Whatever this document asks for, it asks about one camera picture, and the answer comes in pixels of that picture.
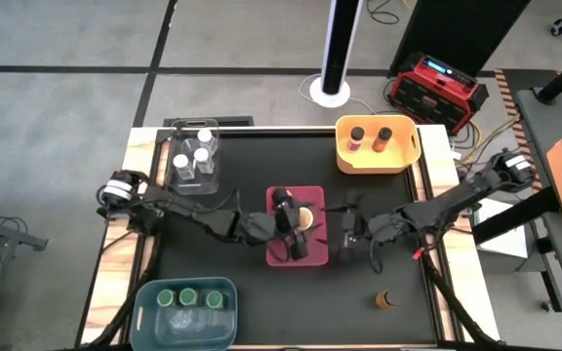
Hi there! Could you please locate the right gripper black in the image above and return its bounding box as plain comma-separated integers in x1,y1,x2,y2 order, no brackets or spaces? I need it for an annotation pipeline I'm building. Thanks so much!
337,190,369,264

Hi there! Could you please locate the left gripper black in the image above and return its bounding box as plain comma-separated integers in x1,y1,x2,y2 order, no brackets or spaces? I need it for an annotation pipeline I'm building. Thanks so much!
271,186,311,262

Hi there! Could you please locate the furikake jar tan lid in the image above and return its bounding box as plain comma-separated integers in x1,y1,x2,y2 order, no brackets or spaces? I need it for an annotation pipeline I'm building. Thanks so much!
296,207,316,232

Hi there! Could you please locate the oregano jar green lid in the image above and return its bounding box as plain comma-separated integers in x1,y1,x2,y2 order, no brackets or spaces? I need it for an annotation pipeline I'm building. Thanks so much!
155,288,177,308
205,289,227,311
178,287,200,307

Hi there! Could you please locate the bagel seasoning jar white lid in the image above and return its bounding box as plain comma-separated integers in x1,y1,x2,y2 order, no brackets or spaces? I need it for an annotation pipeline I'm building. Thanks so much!
192,146,216,176
196,127,218,153
172,152,195,181

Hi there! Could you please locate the pink plastic bin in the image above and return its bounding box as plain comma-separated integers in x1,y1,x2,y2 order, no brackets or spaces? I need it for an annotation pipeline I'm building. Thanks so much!
265,185,331,268

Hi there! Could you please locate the yellow plastic bin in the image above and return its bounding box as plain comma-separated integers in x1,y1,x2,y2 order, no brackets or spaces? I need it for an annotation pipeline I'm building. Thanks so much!
335,114,422,176

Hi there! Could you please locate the clear plastic bin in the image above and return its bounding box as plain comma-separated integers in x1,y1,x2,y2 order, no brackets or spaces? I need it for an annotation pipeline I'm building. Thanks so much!
165,118,222,197

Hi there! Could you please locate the clear plastic bag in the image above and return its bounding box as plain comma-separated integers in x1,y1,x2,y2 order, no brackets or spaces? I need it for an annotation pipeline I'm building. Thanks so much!
156,306,236,338

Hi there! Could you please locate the red portable power station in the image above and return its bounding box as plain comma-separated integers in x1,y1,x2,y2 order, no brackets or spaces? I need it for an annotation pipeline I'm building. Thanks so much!
388,52,490,137

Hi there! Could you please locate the white box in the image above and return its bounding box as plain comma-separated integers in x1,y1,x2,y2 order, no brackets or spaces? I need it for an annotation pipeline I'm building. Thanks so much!
473,197,530,260

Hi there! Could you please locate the black tower pole white base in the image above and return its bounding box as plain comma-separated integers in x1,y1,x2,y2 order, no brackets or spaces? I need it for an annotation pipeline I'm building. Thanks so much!
308,0,366,109

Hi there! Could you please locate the blue plastic bin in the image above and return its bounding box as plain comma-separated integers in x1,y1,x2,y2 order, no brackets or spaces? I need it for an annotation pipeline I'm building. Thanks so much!
129,276,239,350

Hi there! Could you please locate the hazard striped floor strip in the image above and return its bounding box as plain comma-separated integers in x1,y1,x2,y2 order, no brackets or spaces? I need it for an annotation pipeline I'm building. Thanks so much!
494,69,546,192

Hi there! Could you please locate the grey side table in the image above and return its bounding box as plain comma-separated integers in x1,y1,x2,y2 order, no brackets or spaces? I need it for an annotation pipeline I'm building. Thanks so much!
513,86,562,335

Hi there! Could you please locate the black room divider panel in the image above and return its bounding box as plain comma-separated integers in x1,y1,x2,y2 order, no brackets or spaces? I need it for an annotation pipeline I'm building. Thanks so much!
389,0,534,78

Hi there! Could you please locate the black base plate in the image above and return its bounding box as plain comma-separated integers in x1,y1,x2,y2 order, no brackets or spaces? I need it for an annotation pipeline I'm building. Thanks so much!
162,115,256,129

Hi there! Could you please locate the black frame strut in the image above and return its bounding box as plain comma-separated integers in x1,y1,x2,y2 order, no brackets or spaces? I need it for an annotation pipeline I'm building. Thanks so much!
421,257,495,348
93,287,143,348

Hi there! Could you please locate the black aluminium table frame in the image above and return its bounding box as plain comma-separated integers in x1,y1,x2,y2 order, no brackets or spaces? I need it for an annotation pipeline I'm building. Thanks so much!
151,125,453,348

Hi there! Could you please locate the black floor cable loop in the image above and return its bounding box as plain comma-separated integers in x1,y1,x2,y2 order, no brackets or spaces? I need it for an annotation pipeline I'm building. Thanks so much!
366,0,402,25

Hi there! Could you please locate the grey desk frame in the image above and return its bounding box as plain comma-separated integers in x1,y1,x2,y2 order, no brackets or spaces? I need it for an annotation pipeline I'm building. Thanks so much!
0,194,50,351

